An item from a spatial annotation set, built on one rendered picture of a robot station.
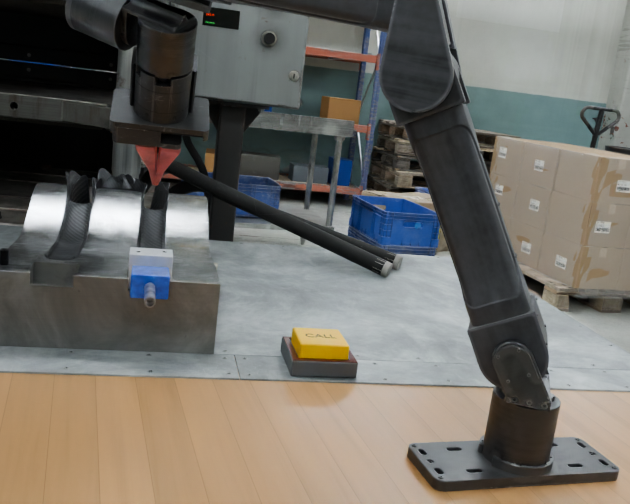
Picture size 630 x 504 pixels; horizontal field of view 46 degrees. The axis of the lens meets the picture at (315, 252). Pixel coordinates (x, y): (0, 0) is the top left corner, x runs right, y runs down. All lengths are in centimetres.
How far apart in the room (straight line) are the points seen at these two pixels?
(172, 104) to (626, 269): 419
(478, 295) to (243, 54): 115
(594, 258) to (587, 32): 455
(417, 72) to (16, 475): 47
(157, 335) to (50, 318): 12
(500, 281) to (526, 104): 784
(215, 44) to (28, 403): 111
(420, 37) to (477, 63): 758
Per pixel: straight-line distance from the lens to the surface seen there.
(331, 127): 457
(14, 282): 90
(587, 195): 456
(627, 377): 109
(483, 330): 68
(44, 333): 91
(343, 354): 88
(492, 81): 831
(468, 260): 68
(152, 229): 112
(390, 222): 456
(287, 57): 174
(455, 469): 71
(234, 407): 79
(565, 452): 80
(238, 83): 172
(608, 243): 466
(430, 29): 65
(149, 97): 78
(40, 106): 168
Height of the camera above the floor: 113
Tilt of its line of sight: 13 degrees down
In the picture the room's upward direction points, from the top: 7 degrees clockwise
